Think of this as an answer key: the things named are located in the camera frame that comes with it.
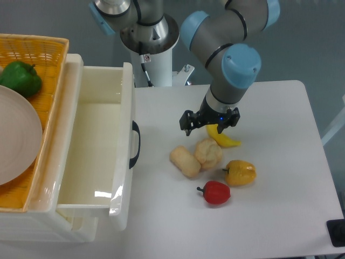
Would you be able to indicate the black drawer handle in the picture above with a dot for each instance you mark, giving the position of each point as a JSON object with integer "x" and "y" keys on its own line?
{"x": 136, "y": 144}

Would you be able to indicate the white plastic drawer cabinet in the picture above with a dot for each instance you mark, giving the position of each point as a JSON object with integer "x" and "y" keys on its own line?
{"x": 42, "y": 222}

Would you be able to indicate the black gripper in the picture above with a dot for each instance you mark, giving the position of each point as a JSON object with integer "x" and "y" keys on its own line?
{"x": 211, "y": 112}

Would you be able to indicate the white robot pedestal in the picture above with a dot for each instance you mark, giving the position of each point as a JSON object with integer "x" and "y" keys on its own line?
{"x": 150, "y": 49}

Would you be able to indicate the yellow banana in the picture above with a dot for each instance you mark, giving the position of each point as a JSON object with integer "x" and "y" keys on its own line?
{"x": 220, "y": 138}

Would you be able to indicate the white mounting bracket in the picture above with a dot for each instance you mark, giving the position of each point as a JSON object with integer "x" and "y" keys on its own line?
{"x": 181, "y": 78}

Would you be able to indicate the yellow bell pepper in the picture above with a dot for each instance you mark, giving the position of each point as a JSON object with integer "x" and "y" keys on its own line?
{"x": 239, "y": 173}

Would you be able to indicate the red bell pepper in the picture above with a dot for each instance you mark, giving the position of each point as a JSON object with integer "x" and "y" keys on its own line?
{"x": 215, "y": 193}

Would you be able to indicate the white open drawer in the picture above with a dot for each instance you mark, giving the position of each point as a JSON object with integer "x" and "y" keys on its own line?
{"x": 97, "y": 179}

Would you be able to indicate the round bread roll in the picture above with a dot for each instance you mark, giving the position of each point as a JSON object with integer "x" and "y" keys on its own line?
{"x": 208, "y": 153}

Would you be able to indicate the black device at edge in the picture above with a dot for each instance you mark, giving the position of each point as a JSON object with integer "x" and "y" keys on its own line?
{"x": 336, "y": 232}

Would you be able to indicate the rectangular square bread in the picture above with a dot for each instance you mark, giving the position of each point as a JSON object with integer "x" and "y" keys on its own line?
{"x": 185, "y": 161}

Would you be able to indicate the beige round plate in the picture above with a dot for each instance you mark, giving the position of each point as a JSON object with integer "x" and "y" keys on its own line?
{"x": 21, "y": 134}

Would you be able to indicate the green bell pepper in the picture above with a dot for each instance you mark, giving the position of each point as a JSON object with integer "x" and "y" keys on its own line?
{"x": 22, "y": 78}

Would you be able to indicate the orange woven basket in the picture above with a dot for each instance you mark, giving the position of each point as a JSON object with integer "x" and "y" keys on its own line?
{"x": 49, "y": 56}

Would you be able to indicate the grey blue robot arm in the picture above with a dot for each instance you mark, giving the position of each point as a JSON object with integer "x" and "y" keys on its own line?
{"x": 218, "y": 43}

